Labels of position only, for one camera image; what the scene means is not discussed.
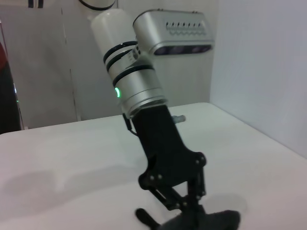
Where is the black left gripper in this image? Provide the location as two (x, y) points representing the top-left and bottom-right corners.
(130, 104), (207, 212)

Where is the dark blue rag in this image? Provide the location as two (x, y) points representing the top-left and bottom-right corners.
(135, 207), (241, 230)

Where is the person in red shirt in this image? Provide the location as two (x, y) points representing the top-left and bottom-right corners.
(0, 19), (22, 135)

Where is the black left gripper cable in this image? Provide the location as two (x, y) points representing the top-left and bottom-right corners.
(121, 112), (139, 137)

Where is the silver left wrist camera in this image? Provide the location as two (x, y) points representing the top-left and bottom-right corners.
(133, 9), (215, 57)

